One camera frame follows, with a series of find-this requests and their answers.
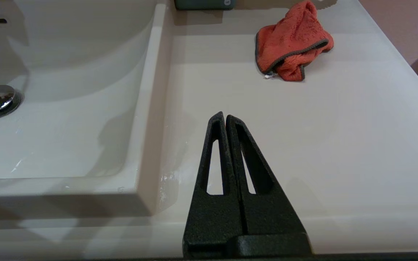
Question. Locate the red microfibre cleaning cloth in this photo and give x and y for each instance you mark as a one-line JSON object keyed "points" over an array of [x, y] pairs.
{"points": [[292, 40]]}

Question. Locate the dark soap tray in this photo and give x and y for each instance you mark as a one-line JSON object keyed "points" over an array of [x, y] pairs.
{"points": [[205, 3]]}

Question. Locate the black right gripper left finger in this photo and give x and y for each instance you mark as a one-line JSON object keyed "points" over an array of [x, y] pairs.
{"points": [[212, 221]]}

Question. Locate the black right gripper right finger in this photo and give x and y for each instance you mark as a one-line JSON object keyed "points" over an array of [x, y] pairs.
{"points": [[270, 217]]}

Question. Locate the white sink basin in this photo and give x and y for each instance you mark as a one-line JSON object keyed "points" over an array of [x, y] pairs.
{"points": [[67, 108]]}

